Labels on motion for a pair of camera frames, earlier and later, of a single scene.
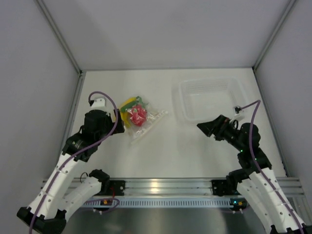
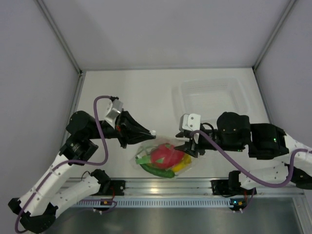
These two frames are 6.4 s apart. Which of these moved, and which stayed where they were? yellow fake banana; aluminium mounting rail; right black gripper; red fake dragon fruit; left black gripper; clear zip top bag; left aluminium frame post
Moved: clear zip top bag; right black gripper; yellow fake banana; red fake dragon fruit; left black gripper
Stayed: left aluminium frame post; aluminium mounting rail
